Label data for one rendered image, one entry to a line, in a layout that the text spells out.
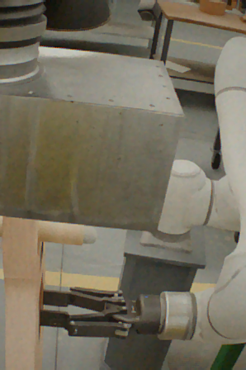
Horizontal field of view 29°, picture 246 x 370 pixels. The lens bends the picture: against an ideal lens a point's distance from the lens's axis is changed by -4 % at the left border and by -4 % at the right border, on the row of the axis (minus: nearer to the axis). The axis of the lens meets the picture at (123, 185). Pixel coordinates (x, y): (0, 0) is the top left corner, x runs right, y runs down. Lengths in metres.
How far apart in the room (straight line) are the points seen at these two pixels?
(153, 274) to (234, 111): 0.80
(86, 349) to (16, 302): 1.49
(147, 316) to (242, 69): 0.56
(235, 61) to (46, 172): 0.68
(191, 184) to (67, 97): 1.09
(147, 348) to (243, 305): 1.29
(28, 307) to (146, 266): 0.98
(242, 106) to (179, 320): 0.46
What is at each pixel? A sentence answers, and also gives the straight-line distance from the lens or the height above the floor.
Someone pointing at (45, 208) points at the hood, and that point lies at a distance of 0.52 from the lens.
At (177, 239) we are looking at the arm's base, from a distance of 1.63.
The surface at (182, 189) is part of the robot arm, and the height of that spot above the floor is 0.93.
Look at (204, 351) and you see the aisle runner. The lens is 2.29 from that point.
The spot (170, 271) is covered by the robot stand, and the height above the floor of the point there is 0.64.
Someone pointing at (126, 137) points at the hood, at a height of 1.50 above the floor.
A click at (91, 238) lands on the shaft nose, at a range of 0.73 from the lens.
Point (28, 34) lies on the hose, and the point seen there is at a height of 1.58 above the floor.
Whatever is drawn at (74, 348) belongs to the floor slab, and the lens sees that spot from 2.18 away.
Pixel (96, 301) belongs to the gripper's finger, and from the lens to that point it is 0.87.
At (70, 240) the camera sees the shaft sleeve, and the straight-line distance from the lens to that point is 0.73.
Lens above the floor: 1.71
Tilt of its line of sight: 32 degrees down
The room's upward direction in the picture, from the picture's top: 10 degrees clockwise
